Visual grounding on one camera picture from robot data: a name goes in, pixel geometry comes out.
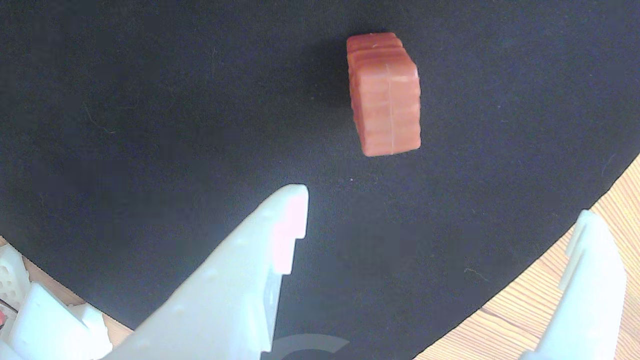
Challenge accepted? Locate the black desk mat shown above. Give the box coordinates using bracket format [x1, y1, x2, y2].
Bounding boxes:
[0, 0, 640, 360]

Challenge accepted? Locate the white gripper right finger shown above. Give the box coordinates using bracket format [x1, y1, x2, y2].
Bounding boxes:
[520, 210, 628, 360]

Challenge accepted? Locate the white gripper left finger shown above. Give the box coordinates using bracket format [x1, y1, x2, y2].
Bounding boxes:
[100, 184, 310, 360]

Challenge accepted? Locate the red-brown brick toy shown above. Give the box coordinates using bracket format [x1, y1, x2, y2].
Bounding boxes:
[346, 32, 422, 158]

